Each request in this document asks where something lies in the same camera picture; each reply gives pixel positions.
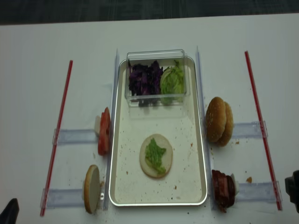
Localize green lettuce leaf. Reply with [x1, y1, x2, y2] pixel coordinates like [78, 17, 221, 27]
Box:
[145, 138, 166, 174]

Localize green lettuce pile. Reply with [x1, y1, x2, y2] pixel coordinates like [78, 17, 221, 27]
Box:
[160, 60, 185, 95]

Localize tomato slice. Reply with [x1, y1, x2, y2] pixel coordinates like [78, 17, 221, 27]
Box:
[98, 107, 111, 156]

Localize dark meat patty slices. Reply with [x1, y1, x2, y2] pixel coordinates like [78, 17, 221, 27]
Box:
[212, 170, 236, 213]

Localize purple cabbage pile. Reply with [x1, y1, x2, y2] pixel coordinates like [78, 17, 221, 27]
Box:
[128, 60, 163, 97]

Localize clear plastic container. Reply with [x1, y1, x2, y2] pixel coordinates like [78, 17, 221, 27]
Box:
[125, 49, 190, 107]

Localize bottom bun on tray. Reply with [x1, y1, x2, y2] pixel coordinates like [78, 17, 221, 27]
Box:
[139, 134, 173, 178]

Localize white metal tray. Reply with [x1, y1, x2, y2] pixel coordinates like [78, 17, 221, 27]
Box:
[109, 57, 207, 207]

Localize white holder block left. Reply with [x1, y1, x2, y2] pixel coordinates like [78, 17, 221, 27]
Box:
[94, 116, 101, 136]

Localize white holder block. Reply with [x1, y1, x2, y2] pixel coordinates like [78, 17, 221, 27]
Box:
[230, 174, 239, 196]
[94, 116, 101, 136]

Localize front sesame bun top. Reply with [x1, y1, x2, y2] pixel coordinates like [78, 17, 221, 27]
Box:
[205, 97, 227, 143]

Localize sesame bun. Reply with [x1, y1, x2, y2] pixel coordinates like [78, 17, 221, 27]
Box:
[218, 102, 234, 147]
[205, 97, 227, 143]

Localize rear sesame bun top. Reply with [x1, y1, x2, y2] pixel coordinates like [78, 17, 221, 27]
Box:
[218, 102, 234, 147]

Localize clear left upper crossbar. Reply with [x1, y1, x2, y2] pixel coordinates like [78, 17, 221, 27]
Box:
[52, 129, 98, 145]

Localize clear crossbar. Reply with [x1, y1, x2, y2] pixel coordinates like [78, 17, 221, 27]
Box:
[236, 182, 278, 203]
[40, 189, 85, 209]
[52, 129, 98, 145]
[232, 121, 268, 139]

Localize bun half cut side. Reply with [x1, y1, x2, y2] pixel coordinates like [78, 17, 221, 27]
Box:
[83, 165, 100, 214]

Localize clear right upper crossbar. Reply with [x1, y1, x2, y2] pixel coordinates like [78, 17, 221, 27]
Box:
[232, 121, 268, 139]

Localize white holder block right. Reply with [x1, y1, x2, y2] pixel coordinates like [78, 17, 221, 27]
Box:
[230, 174, 239, 196]

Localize clear left lower crossbar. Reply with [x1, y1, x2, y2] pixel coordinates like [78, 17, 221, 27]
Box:
[40, 189, 85, 209]

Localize clear right lower crossbar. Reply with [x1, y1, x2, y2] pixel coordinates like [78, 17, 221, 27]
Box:
[236, 182, 278, 203]

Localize right robot gripper tip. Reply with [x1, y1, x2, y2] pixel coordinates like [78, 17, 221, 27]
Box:
[285, 170, 299, 206]

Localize robot gripper tip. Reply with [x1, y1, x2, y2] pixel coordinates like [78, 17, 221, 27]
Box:
[0, 198, 20, 224]
[285, 170, 299, 206]

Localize left robot gripper tip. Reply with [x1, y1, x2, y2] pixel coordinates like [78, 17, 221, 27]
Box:
[0, 198, 20, 224]

